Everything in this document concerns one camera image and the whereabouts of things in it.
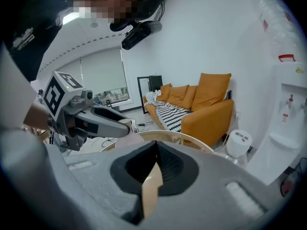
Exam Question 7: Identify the black head-mounted camera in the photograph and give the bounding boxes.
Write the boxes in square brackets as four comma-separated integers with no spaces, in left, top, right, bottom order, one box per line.
[109,20,163,51]

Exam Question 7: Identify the person's black t-shirt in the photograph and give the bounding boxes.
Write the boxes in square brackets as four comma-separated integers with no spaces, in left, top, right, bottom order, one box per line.
[0,0,75,82]

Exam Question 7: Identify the black and white striped blanket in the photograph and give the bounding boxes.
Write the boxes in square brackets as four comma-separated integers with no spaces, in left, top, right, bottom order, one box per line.
[153,100,193,132]

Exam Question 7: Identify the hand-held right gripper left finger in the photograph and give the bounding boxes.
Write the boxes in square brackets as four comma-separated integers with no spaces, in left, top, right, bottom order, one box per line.
[51,140,158,230]

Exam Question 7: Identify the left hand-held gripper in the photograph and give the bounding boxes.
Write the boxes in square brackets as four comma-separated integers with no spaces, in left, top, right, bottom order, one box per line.
[42,70,132,152]

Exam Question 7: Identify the black wire waste bin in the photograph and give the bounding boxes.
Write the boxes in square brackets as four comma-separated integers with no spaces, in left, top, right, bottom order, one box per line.
[280,164,303,198]

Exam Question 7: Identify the black cabinet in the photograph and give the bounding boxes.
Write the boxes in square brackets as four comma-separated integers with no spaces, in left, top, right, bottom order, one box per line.
[148,75,164,93]

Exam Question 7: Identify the clear plastic water bottle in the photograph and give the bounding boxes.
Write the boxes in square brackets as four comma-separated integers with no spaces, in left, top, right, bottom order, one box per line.
[213,129,253,170]

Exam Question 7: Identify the large orange sofa cushion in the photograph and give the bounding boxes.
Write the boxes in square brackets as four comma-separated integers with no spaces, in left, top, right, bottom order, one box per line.
[191,72,232,112]

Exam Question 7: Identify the person's head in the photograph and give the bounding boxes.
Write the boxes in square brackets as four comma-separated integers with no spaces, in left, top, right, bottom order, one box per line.
[71,0,166,25]

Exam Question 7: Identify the black framed floor mirror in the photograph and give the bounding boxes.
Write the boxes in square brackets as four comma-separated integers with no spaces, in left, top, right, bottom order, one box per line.
[137,76,151,115]

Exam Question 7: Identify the white water dispenser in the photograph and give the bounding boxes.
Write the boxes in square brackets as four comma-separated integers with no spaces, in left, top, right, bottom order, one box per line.
[248,61,307,186]

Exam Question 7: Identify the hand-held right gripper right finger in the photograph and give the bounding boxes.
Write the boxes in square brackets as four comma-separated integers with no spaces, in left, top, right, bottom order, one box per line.
[156,140,286,230]

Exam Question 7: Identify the person's left forearm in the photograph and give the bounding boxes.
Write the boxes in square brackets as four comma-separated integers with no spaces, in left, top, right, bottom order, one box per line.
[23,102,52,132]

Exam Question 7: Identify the window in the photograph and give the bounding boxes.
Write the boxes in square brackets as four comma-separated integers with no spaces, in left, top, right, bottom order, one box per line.
[95,87,131,106]

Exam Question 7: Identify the round grey table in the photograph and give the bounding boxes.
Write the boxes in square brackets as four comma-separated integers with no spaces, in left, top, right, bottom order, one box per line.
[100,130,214,219]

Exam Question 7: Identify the white crumpled cloth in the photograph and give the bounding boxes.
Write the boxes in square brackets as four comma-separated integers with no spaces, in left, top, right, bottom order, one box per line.
[144,89,162,105]

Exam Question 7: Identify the grey roller blind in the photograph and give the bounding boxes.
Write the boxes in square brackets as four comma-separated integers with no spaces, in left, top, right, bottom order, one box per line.
[80,47,128,96]

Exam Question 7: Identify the orange sofa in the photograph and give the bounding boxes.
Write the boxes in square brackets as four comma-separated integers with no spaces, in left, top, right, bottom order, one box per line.
[143,72,235,149]

